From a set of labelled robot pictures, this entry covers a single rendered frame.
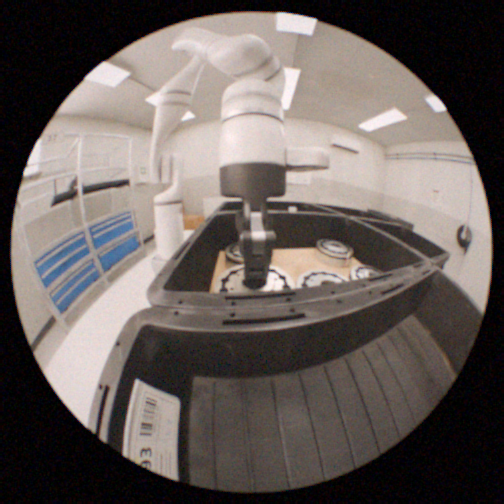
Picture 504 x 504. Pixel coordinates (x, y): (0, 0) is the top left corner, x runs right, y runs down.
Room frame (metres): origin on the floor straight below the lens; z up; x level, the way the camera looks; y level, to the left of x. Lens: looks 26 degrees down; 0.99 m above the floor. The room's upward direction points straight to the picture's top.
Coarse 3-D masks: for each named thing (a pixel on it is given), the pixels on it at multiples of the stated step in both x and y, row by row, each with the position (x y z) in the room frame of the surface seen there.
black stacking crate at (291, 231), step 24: (216, 216) 0.33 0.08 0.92; (288, 216) 0.35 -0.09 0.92; (312, 216) 0.35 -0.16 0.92; (216, 240) 0.31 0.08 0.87; (288, 240) 0.35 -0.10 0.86; (312, 240) 0.35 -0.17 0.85; (336, 240) 0.36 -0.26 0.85; (360, 240) 0.29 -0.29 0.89; (384, 240) 0.21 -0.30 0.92; (192, 264) 0.14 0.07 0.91; (216, 264) 0.27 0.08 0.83; (384, 264) 0.19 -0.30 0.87; (408, 264) 0.13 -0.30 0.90; (168, 288) 0.07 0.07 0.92; (192, 288) 0.12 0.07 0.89
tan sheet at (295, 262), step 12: (276, 252) 0.33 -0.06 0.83; (288, 252) 0.33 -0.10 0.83; (300, 252) 0.33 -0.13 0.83; (312, 252) 0.33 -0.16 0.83; (276, 264) 0.27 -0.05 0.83; (288, 264) 0.27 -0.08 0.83; (300, 264) 0.26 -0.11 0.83; (312, 264) 0.26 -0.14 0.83; (324, 264) 0.26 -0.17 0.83; (360, 264) 0.25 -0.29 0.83; (216, 276) 0.22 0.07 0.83
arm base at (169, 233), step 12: (180, 204) 0.40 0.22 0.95; (156, 216) 0.36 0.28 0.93; (168, 216) 0.36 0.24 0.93; (180, 216) 0.40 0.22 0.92; (156, 228) 0.36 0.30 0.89; (168, 228) 0.36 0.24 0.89; (180, 228) 0.39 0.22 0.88; (156, 240) 0.37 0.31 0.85; (168, 240) 0.35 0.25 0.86; (180, 240) 0.38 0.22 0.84; (168, 252) 0.35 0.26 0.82
